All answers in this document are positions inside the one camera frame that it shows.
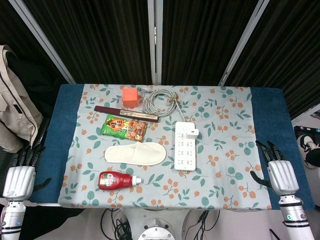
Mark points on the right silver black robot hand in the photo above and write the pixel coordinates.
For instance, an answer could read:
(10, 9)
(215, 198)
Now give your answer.
(282, 177)

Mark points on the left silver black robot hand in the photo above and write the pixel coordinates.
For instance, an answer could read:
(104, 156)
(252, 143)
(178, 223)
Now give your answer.
(21, 181)

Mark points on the white power strip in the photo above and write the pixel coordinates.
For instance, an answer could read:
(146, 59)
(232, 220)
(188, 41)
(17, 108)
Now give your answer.
(185, 155)

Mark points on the white charger plug adapter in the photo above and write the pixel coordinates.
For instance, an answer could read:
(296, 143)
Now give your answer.
(192, 134)

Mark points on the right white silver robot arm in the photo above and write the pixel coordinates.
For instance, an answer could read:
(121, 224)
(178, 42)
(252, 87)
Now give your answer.
(295, 220)

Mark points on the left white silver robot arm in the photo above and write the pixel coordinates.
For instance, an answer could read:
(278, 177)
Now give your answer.
(12, 220)

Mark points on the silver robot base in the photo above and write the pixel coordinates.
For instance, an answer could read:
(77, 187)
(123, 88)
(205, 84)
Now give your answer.
(156, 230)

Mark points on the dark folded hand fan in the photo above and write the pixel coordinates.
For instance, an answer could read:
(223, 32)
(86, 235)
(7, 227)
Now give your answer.
(125, 113)

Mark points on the white and black sneaker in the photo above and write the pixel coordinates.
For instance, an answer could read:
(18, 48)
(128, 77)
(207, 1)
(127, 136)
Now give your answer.
(308, 147)

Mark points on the floral grey tablecloth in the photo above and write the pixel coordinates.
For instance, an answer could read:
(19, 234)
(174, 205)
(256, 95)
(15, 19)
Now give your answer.
(220, 150)

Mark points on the blue table cover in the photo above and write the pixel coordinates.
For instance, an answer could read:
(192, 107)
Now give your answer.
(62, 120)

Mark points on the beige jacket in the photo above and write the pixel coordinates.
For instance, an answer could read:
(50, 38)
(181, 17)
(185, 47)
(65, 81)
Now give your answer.
(15, 107)

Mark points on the red ketchup squeeze bottle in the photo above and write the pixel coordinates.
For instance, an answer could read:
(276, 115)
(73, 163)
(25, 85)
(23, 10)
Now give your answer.
(112, 180)

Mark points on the green snack bag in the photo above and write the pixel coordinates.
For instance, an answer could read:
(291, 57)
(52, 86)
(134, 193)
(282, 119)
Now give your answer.
(122, 128)

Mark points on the white disposable slipper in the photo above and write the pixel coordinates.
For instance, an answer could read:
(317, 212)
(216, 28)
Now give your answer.
(140, 155)

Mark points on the orange cube block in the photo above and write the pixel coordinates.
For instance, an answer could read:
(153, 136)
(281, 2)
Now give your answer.
(130, 96)

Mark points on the black pleated curtain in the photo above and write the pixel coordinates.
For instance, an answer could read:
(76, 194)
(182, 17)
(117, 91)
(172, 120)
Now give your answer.
(105, 40)

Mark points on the white metal frame post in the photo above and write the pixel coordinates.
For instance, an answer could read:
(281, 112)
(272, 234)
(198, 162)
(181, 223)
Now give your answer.
(46, 42)
(155, 40)
(243, 42)

